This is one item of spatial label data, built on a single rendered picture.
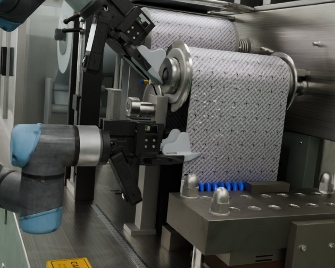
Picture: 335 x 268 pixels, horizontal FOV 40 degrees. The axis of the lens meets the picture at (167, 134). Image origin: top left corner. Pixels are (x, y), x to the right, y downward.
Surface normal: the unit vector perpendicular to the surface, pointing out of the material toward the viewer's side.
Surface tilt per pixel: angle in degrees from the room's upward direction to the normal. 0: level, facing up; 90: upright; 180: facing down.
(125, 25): 90
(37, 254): 0
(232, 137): 90
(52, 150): 90
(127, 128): 90
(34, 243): 0
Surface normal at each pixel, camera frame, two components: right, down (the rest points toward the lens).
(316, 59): -0.91, -0.03
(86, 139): 0.39, -0.32
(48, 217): 0.58, 0.22
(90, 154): 0.38, 0.35
